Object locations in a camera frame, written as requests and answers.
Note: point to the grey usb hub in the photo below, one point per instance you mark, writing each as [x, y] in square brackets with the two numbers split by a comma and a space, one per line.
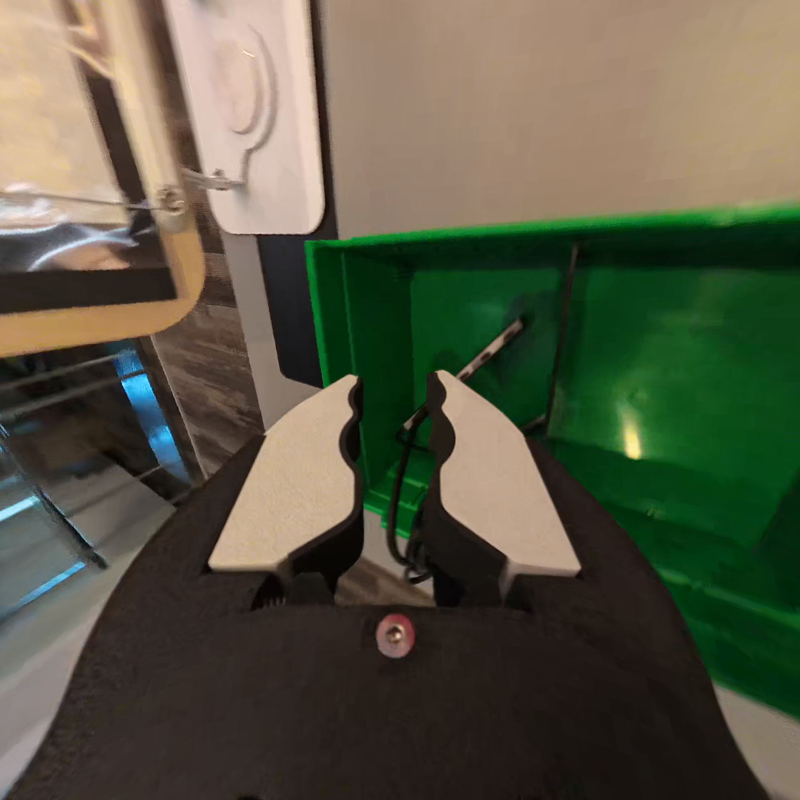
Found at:
[494, 347]

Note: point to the wooden clipboard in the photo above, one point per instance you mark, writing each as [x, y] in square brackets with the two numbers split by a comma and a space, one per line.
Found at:
[181, 306]

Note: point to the dark flat panel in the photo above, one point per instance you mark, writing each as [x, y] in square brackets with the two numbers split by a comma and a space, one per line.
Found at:
[294, 312]

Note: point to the white plastic plate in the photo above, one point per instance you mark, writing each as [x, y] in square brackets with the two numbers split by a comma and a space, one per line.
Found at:
[281, 125]

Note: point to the glass partition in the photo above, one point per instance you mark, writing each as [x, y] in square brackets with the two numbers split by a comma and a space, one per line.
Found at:
[75, 437]

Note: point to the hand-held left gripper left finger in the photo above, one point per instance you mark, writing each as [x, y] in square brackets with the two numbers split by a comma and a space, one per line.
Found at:
[294, 487]

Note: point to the green plastic bin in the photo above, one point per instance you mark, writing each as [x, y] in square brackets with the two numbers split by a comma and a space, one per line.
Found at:
[656, 375]

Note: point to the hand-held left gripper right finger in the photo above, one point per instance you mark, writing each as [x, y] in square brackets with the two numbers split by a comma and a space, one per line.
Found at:
[500, 494]

